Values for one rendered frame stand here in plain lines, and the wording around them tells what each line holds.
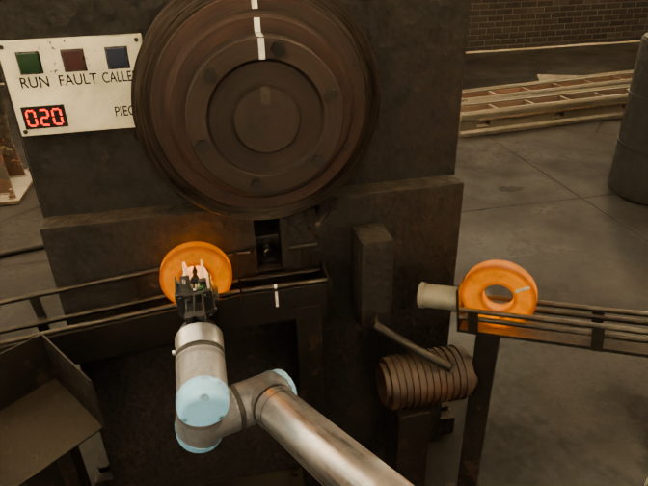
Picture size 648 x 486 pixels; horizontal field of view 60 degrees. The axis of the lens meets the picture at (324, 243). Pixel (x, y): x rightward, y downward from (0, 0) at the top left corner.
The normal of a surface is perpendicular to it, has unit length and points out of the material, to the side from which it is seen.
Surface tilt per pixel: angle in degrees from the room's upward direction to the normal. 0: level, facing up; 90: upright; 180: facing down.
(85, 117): 90
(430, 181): 0
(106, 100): 90
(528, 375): 0
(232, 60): 90
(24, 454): 5
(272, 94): 90
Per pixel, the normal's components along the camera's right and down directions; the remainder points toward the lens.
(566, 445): -0.03, -0.88
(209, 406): 0.22, 0.62
